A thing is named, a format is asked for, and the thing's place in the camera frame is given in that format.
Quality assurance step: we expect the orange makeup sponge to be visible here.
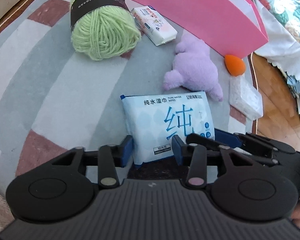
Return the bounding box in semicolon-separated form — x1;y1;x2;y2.
224;55;246;76

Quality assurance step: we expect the blue wet wipes pack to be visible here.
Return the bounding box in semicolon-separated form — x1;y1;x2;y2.
121;92;215;165

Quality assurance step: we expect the small white tissue pack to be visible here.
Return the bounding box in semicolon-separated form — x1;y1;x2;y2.
131;6;178;46

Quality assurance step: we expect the clear box of floss picks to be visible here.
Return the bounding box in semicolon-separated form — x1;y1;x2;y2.
229;75;263;121

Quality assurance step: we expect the white bed skirt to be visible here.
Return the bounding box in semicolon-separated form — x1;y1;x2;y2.
254;0;300;81

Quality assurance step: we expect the green yarn ball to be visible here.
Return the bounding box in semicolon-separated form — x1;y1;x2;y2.
70;0;141;61

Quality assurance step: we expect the blue paper scrap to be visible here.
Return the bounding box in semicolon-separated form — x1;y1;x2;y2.
285;72;300;124

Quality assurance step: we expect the pink cardboard box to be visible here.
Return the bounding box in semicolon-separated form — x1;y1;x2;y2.
133;0;268;59

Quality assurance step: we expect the purple plush toy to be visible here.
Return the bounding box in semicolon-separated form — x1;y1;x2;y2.
163;33;223;102

